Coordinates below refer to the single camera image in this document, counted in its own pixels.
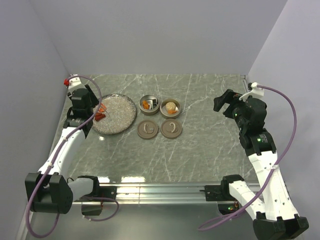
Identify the beige steamed bun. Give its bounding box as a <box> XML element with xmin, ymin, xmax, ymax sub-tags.
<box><xmin>165</xmin><ymin>101</ymin><xmax>176</xmax><ymax>110</ymax></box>

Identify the orange fried piece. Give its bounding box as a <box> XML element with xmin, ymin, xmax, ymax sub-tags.
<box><xmin>167</xmin><ymin>109</ymin><xmax>177</xmax><ymax>115</ymax></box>
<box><xmin>142</xmin><ymin>100</ymin><xmax>150</xmax><ymax>110</ymax></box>

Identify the white-topped sushi piece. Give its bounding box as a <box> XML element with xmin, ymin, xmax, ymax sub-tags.
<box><xmin>152</xmin><ymin>99</ymin><xmax>158</xmax><ymax>107</ymax></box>

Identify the red-centre sushi roll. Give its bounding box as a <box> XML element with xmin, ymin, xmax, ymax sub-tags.
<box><xmin>147</xmin><ymin>99</ymin><xmax>154</xmax><ymax>110</ymax></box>

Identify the orange shrimp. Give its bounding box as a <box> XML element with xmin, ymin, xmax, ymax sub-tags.
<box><xmin>98</xmin><ymin>103</ymin><xmax>107</xmax><ymax>113</ymax></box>

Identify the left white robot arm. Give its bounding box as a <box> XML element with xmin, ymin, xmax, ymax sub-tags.
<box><xmin>25</xmin><ymin>84</ymin><xmax>101</xmax><ymax>214</ymax></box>

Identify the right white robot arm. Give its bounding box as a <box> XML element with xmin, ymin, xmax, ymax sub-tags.
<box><xmin>213</xmin><ymin>89</ymin><xmax>309</xmax><ymax>240</ymax></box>

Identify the silver glitter plate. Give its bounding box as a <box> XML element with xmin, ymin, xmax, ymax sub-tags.
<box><xmin>92</xmin><ymin>93</ymin><xmax>137</xmax><ymax>135</ymax></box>

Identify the right brown round lid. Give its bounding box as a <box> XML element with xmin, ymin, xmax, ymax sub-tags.
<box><xmin>160</xmin><ymin>119</ymin><xmax>183</xmax><ymax>139</ymax></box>

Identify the brown round lid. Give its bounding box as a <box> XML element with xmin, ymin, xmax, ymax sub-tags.
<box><xmin>137</xmin><ymin>119</ymin><xmax>159</xmax><ymax>140</ymax></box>
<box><xmin>160</xmin><ymin>119</ymin><xmax>183</xmax><ymax>139</ymax></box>

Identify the right round metal container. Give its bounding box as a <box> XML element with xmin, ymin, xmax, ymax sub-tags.
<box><xmin>160</xmin><ymin>98</ymin><xmax>181</xmax><ymax>119</ymax></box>

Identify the round metal container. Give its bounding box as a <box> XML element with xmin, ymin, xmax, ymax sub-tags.
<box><xmin>160</xmin><ymin>98</ymin><xmax>181</xmax><ymax>119</ymax></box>
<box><xmin>139</xmin><ymin>94</ymin><xmax>161</xmax><ymax>116</ymax></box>

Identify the left round metal container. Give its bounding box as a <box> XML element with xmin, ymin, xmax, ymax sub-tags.
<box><xmin>139</xmin><ymin>94</ymin><xmax>161</xmax><ymax>116</ymax></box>

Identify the left brown round lid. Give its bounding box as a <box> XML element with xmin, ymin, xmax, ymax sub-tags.
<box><xmin>137</xmin><ymin>119</ymin><xmax>159</xmax><ymax>140</ymax></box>

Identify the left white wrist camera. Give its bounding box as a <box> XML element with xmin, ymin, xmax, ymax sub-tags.
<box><xmin>63</xmin><ymin>77</ymin><xmax>85</xmax><ymax>94</ymax></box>

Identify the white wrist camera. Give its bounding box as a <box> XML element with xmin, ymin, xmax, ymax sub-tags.
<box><xmin>63</xmin><ymin>77</ymin><xmax>85</xmax><ymax>94</ymax></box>
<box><xmin>239</xmin><ymin>82</ymin><xmax>265</xmax><ymax>102</ymax></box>

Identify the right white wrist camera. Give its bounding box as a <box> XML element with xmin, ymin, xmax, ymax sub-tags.
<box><xmin>239</xmin><ymin>82</ymin><xmax>265</xmax><ymax>102</ymax></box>

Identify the aluminium mounting rail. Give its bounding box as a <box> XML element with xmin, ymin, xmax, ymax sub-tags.
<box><xmin>72</xmin><ymin>181</ymin><xmax>266</xmax><ymax>206</ymax></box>

